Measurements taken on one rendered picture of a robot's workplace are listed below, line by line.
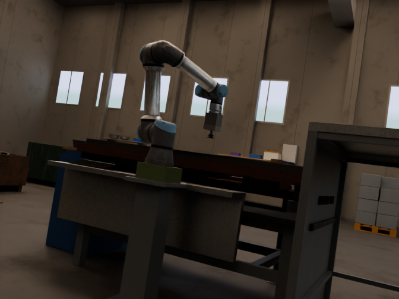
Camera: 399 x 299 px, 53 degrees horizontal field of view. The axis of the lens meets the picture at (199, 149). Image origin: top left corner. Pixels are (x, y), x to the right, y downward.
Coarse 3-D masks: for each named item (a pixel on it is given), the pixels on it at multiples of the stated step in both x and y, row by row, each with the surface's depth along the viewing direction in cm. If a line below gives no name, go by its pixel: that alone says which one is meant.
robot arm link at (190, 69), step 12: (156, 48) 204; (168, 48) 203; (156, 60) 207; (168, 60) 204; (180, 60) 205; (192, 72) 212; (204, 72) 217; (204, 84) 218; (216, 84) 221; (216, 96) 225
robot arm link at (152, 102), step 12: (144, 48) 213; (144, 60) 212; (156, 72) 213; (156, 84) 213; (144, 96) 216; (156, 96) 214; (144, 108) 216; (156, 108) 214; (144, 120) 213; (144, 132) 213
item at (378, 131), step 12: (336, 132) 171; (348, 132) 169; (360, 132) 166; (372, 132) 164; (384, 132) 162; (396, 132) 161; (336, 144) 248; (348, 144) 239; (360, 144) 230; (348, 156) 290; (360, 156) 287; (372, 156) 283; (384, 156) 277; (396, 156) 265
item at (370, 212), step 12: (360, 180) 840; (372, 180) 830; (384, 180) 856; (396, 180) 846; (360, 192) 836; (372, 192) 827; (384, 192) 817; (396, 192) 808; (360, 204) 834; (372, 204) 825; (384, 204) 815; (396, 204) 806; (360, 216) 832; (372, 216) 822; (384, 216) 813; (396, 216) 804; (372, 228) 819; (384, 228) 810; (396, 228) 801
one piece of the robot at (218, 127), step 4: (208, 112) 242; (212, 112) 240; (216, 112) 239; (220, 112) 240; (208, 116) 241; (212, 116) 240; (216, 116) 238; (220, 116) 241; (208, 120) 241; (212, 120) 240; (216, 120) 238; (220, 120) 242; (204, 124) 242; (208, 124) 241; (212, 124) 239; (216, 124) 239; (220, 124) 242; (204, 128) 242; (208, 128) 240; (212, 128) 239; (216, 128) 239; (220, 128) 243; (212, 132) 242
